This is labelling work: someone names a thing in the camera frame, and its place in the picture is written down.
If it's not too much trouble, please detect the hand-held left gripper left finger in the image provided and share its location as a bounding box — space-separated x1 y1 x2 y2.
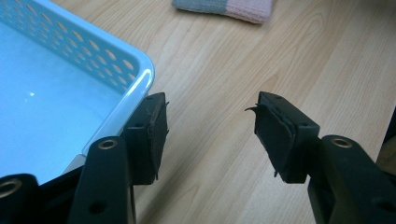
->
120 91 170 187

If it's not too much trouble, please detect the light blue plastic basket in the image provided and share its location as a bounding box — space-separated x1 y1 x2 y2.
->
0 0 156 185

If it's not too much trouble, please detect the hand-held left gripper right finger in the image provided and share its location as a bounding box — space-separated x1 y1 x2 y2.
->
245 91 321 185

